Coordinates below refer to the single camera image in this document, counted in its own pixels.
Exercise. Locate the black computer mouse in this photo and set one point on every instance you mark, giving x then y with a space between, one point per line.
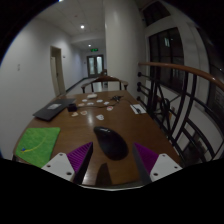
111 143

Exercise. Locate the small black box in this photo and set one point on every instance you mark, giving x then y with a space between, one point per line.
71 107

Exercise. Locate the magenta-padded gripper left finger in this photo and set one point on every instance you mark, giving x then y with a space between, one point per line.
60 165

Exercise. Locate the green exit sign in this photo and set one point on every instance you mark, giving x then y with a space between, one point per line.
94 50

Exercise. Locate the ceiling lights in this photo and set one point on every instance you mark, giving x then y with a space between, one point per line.
82 26

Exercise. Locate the side doorway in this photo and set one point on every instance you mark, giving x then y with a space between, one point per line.
57 71

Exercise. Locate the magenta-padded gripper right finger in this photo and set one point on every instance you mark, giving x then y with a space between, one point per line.
163 166

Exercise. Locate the small white card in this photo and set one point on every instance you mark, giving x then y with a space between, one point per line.
109 108
83 112
74 114
81 104
99 100
106 103
84 100
100 117
90 103

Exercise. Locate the small dark transom window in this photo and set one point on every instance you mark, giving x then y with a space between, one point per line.
156 12

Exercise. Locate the dark framed window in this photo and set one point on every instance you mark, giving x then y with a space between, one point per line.
166 56
215 73

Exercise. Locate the black closed laptop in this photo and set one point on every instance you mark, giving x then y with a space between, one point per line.
50 110

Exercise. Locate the white wall switch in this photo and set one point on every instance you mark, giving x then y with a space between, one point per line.
18 67

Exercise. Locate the green mouse pad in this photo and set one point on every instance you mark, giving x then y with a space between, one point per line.
36 145

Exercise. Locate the wooden armchair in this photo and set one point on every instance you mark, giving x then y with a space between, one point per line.
105 78

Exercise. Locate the glass double door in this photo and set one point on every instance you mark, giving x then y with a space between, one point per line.
91 65

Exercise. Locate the black railing with wooden handrail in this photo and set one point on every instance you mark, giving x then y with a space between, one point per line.
173 67

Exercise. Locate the small white box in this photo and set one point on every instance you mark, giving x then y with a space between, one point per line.
92 96

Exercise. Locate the white notepad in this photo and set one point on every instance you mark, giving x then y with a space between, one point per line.
138 109

